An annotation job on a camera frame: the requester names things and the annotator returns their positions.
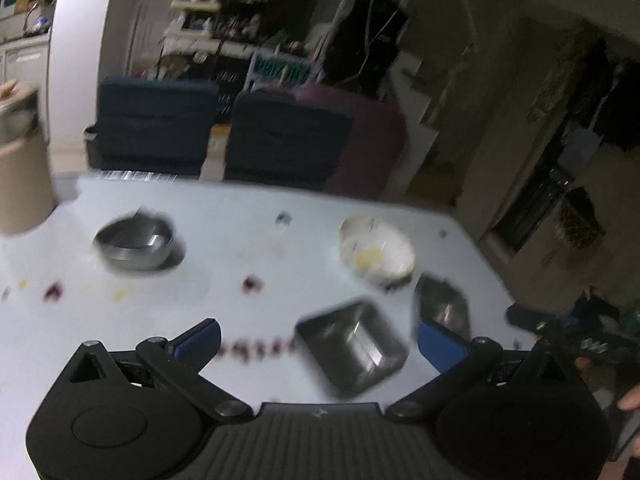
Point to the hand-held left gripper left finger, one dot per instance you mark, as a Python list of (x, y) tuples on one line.
[(200, 342)]

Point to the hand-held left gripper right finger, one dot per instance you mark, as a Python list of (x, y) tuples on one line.
[(440, 347)]

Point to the square steel container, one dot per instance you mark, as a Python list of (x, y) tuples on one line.
[(350, 350)]

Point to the round steel bowl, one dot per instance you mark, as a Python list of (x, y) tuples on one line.
[(132, 255)]

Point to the person's right hand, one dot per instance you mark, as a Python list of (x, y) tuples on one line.
[(631, 401)]

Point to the rectangular steel container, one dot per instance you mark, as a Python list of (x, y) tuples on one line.
[(442, 306)]

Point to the cream floral bowl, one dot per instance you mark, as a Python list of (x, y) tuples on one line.
[(375, 255)]

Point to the purple chair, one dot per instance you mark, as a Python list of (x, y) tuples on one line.
[(375, 145)]

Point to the dark blue chair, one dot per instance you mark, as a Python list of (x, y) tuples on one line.
[(155, 125), (285, 145)]

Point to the grey trash bin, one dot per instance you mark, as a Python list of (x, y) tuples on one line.
[(90, 132)]

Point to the beige ribbed steel kettle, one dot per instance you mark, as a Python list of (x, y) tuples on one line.
[(22, 185)]

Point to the teal sign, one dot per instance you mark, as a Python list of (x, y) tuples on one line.
[(280, 70)]

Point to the black jacket with white trim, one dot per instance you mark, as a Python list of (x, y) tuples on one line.
[(365, 45)]

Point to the white storage cart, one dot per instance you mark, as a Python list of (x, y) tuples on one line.
[(192, 25)]

